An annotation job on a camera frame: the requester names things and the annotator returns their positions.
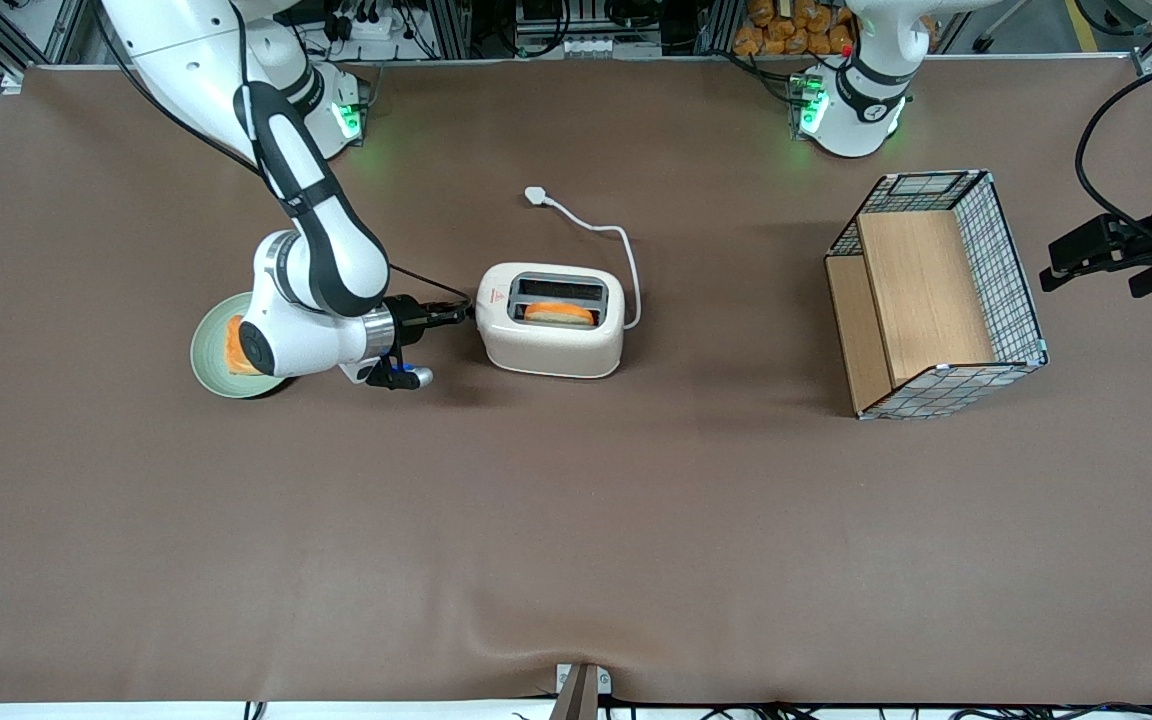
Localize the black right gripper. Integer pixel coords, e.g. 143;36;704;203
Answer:
386;295;473;348

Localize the white two-slot toaster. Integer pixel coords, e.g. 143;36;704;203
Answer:
474;262;627;379

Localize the bread slice with orange crust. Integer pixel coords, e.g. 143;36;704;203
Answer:
523;303;598;328

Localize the wooden step shelf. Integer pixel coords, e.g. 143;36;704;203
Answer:
826;210;997;413

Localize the triangular toasted bread piece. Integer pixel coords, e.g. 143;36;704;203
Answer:
224;315;263;377

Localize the brown table cloth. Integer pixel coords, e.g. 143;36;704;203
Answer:
0;55;1152;706

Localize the pale green round plate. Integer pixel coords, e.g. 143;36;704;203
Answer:
190;293;294;400

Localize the white power strip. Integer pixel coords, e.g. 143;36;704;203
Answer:
324;0;419;43

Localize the bag of orange buns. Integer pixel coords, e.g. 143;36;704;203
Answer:
733;0;857;57

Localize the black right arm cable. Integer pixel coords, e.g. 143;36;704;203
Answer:
91;0;474;304

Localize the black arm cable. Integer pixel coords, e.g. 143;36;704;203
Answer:
91;0;474;304
1076;52;1152;256

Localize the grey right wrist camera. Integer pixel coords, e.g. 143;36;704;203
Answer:
340;345;435;392

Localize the wire mesh basket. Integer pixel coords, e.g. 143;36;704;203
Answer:
824;170;1049;421

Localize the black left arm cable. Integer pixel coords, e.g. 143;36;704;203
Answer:
1076;52;1152;256

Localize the white toaster cord with plug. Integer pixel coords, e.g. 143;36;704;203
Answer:
524;186;642;331

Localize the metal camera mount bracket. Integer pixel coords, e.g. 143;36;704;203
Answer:
548;663;613;720

